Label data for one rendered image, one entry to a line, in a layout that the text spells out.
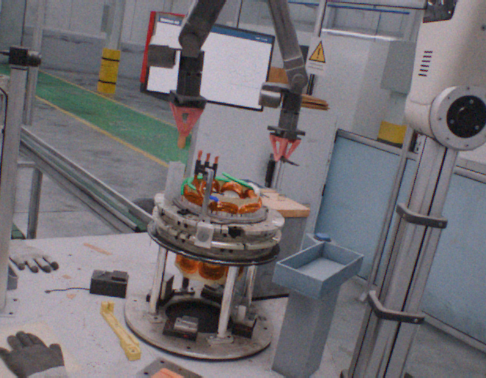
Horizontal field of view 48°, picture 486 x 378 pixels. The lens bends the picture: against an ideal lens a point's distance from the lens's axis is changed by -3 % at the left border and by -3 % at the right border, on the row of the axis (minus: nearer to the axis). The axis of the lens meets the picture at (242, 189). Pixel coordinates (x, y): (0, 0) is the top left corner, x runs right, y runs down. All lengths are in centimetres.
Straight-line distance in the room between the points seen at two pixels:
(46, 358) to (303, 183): 282
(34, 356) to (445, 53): 108
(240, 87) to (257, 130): 139
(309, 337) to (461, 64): 68
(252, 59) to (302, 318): 142
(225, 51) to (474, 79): 132
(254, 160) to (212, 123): 56
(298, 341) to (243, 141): 272
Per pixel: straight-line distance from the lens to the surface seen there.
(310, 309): 124
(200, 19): 121
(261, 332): 145
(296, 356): 130
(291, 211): 160
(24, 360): 123
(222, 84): 239
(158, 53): 129
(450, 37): 130
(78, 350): 130
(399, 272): 144
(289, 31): 159
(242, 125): 389
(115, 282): 152
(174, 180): 134
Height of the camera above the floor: 147
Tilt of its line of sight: 14 degrees down
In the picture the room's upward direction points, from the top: 11 degrees clockwise
